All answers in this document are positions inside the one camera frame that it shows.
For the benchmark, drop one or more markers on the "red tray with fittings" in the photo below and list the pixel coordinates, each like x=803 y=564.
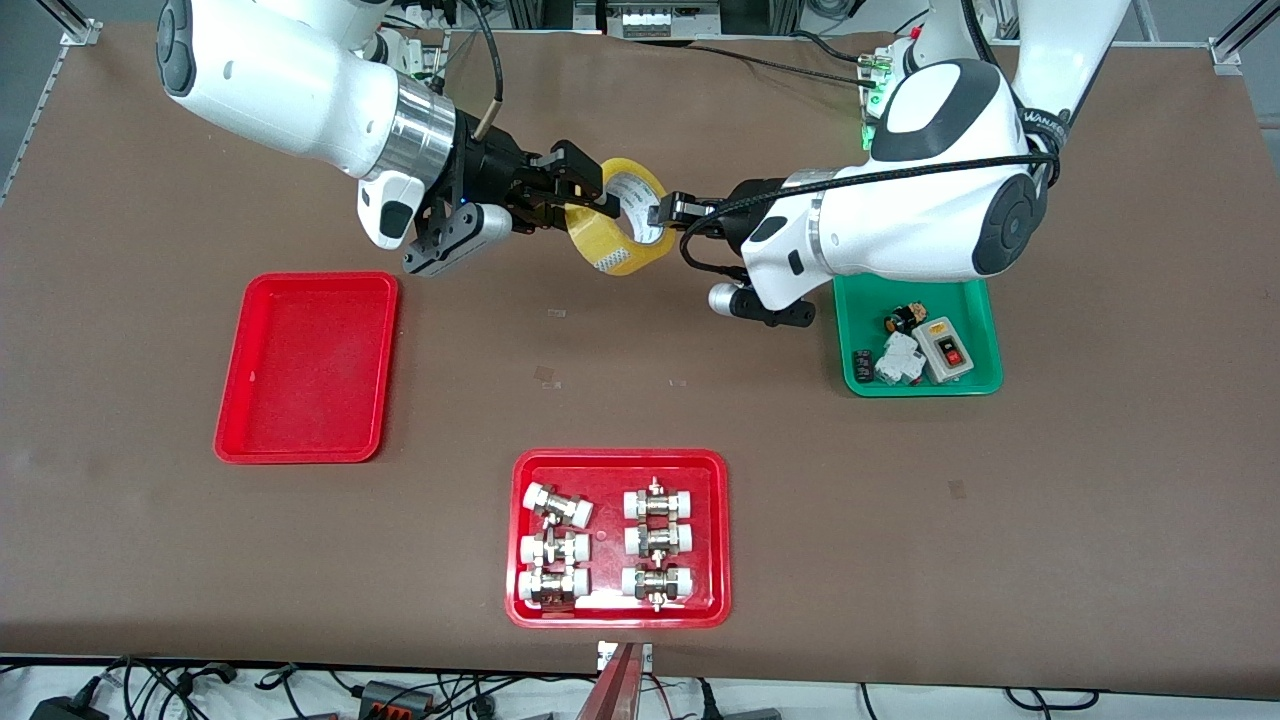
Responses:
x=607 y=535

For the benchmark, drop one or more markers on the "white circuit breaker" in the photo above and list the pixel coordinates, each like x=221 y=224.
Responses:
x=898 y=360

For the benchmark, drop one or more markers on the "grey switch box red button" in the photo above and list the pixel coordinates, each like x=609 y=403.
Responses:
x=945 y=350

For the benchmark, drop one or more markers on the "black round yellow component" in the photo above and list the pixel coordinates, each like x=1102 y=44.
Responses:
x=903 y=320

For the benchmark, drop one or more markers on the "white metal pipe fitting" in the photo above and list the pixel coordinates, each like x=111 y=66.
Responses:
x=555 y=549
x=658 y=502
x=658 y=540
x=553 y=586
x=557 y=505
x=657 y=583

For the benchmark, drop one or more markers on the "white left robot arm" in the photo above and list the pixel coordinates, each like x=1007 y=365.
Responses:
x=900 y=220

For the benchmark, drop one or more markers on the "small silver metal bracket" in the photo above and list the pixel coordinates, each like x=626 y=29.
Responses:
x=605 y=655

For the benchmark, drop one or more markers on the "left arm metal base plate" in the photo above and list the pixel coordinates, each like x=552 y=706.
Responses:
x=868 y=110

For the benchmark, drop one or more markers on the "green plastic tray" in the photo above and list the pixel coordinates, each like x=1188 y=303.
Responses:
x=985 y=340

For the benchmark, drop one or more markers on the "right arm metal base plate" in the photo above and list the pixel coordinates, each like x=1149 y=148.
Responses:
x=435 y=60

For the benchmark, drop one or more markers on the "empty-looking red plastic tray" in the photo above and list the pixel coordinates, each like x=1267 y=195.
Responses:
x=305 y=370

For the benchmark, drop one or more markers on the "black power adapter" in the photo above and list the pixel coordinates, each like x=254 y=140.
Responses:
x=65 y=710

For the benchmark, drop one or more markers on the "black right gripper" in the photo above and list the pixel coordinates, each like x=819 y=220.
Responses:
x=484 y=170

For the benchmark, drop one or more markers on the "yellow tape roll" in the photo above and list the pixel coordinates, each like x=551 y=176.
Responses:
x=625 y=260

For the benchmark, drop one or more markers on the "white power strip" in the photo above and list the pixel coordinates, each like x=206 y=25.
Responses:
x=660 y=18

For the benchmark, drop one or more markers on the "red metal bar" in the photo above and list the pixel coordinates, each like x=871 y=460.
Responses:
x=615 y=690

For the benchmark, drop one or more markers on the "small black terminal block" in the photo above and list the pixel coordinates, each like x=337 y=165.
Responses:
x=862 y=365

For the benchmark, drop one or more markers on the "black box orange connectors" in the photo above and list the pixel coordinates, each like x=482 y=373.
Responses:
x=395 y=698

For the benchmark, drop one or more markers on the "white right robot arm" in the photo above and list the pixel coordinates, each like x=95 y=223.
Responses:
x=290 y=90

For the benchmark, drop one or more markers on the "aluminium frame profile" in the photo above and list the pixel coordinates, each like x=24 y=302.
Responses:
x=1240 y=40
x=75 y=30

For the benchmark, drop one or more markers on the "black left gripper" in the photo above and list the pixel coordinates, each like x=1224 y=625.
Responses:
x=742 y=208

